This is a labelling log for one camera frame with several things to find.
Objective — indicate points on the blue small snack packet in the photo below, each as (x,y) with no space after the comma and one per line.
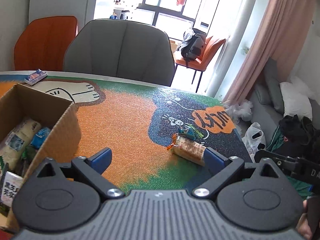
(39,138)

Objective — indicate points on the black clothes pile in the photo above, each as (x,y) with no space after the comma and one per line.
(302,138)

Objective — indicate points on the white rice cake pack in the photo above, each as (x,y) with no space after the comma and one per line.
(17,140)

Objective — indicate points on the white pillow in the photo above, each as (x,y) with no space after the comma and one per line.
(296,97)

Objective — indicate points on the pink curtain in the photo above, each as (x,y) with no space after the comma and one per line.
(281,36)

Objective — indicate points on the orange chair by window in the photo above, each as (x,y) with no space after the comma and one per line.
(200,63)

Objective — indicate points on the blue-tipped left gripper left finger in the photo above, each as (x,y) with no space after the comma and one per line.
(101,160)

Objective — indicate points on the small tissue pack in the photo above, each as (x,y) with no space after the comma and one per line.
(35,77)

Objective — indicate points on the grey upholstered chair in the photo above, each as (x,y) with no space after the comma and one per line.
(123,49)

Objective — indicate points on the orange chair near wall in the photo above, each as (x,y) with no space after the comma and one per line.
(44,42)

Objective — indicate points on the grey sofa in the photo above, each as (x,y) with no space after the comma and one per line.
(264,113)

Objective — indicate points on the purple white snack pack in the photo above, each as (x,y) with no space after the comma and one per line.
(11,185)

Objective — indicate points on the person's right hand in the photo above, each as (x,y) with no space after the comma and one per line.
(303,227)

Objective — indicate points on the grey black backpack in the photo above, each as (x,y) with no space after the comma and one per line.
(192,44)

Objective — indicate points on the colourful cat table mat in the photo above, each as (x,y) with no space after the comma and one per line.
(136,121)

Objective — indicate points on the white plastic bag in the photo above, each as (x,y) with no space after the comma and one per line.
(254,140)

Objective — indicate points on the grey sofa cushion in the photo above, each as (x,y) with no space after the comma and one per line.
(273,85)

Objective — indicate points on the long biscuit pack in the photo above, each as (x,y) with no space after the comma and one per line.
(187,149)

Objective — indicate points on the blue green plum snack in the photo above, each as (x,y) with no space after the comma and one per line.
(189,131)

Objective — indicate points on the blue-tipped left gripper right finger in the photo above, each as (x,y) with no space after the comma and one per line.
(214,161)

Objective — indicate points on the brown cardboard box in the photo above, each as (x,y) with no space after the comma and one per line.
(52,111)

